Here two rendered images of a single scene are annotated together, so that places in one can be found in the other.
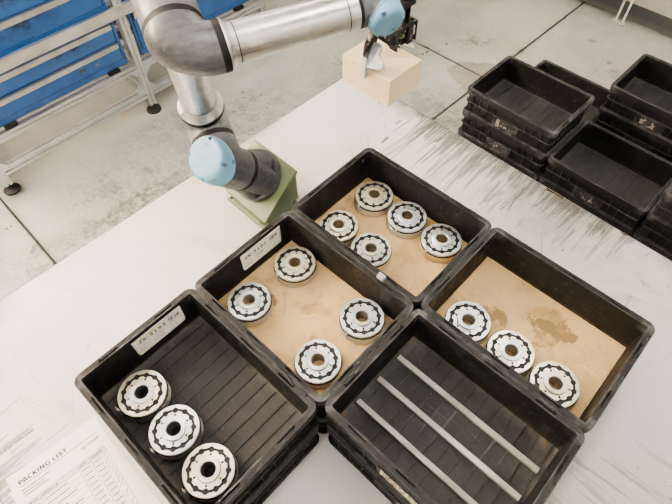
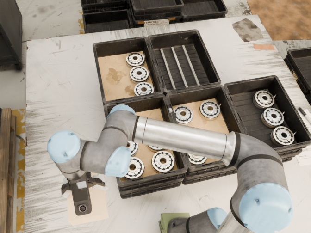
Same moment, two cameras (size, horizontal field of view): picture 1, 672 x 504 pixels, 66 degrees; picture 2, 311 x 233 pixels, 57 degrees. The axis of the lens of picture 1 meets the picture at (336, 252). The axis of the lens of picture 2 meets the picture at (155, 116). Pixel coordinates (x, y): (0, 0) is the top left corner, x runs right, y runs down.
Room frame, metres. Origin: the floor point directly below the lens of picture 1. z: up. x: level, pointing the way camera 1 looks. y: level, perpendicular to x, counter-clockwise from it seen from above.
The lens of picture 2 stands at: (1.28, 0.17, 2.06)
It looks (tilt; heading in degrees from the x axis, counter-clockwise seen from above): 59 degrees down; 208
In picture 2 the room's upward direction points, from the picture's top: 6 degrees clockwise
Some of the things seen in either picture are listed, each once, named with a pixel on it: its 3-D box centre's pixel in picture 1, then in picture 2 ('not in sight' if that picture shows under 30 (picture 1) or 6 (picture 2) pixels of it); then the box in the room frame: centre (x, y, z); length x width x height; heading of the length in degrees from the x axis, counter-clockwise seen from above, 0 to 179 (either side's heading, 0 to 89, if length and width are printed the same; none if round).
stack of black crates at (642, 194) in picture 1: (596, 192); not in sight; (1.39, -1.06, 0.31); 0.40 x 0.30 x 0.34; 45
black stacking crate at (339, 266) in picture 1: (304, 309); (204, 129); (0.58, 0.07, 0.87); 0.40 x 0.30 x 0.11; 46
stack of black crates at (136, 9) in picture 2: not in sight; (154, 18); (-0.45, -0.84, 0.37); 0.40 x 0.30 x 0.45; 134
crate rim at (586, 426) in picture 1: (534, 318); (126, 68); (0.52, -0.42, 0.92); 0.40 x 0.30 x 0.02; 46
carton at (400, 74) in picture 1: (381, 69); (87, 195); (1.16, -0.12, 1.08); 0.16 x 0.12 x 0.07; 45
